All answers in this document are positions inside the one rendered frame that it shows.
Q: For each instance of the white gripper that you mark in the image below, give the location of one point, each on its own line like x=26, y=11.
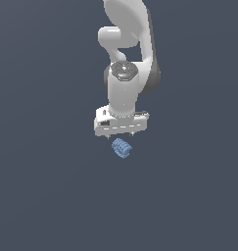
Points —
x=120, y=124

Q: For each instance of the blue ridged object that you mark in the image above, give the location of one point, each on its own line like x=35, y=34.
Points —
x=121, y=148

